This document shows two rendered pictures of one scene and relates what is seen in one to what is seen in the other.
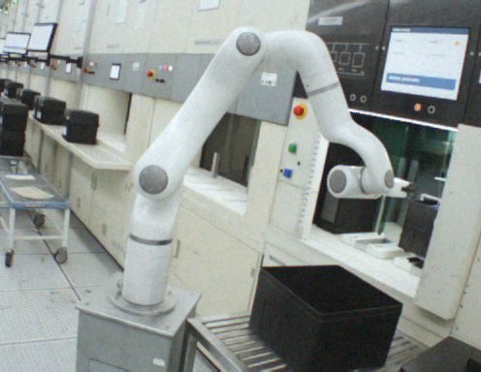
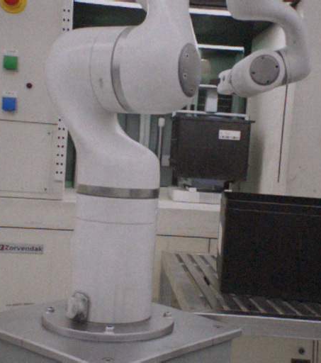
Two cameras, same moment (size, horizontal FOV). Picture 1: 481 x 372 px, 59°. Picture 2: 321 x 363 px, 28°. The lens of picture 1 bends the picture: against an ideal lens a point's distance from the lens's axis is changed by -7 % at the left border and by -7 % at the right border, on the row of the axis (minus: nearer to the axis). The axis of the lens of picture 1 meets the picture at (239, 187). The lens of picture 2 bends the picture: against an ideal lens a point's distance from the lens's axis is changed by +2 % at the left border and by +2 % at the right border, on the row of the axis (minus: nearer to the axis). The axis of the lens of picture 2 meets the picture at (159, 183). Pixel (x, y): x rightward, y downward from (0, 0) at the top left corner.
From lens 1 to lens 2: 1.19 m
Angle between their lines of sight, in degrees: 58
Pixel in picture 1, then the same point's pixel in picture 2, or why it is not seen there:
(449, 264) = (320, 158)
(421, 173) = not seen: hidden behind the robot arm
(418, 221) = (197, 138)
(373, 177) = (306, 58)
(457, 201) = (315, 87)
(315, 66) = not seen: outside the picture
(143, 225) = (147, 164)
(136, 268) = (140, 251)
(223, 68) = not seen: outside the picture
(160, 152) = (184, 21)
